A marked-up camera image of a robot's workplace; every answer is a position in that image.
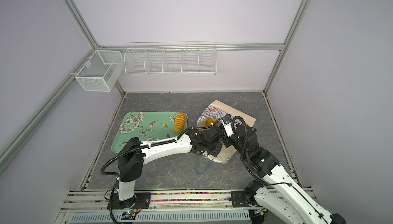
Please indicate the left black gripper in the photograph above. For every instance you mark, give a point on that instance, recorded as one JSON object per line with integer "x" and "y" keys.
{"x": 215, "y": 152}

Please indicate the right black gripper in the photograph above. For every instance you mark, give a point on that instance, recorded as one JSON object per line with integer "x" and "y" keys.
{"x": 227, "y": 141}

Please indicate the checkered paper bag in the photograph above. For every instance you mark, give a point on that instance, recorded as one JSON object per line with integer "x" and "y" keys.
{"x": 215, "y": 112}

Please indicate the yellow fake bread loaf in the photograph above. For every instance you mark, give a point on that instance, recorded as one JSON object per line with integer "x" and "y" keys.
{"x": 180, "y": 121}

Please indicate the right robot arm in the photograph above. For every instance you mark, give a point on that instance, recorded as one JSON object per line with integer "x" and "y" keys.
{"x": 273, "y": 188}

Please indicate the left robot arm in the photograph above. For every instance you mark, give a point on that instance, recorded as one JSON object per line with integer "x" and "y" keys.
{"x": 128, "y": 164}

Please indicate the green floral tray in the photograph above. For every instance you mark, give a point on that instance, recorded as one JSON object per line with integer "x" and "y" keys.
{"x": 145, "y": 125}

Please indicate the white mesh box basket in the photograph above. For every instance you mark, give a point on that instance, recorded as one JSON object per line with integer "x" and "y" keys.
{"x": 101, "y": 71}

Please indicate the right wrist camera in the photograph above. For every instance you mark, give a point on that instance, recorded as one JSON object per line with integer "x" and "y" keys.
{"x": 227, "y": 124}

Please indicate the white wire shelf basket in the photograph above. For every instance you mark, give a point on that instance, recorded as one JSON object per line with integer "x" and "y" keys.
{"x": 170, "y": 58}

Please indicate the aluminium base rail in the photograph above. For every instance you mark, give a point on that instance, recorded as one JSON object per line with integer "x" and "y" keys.
{"x": 190, "y": 206}

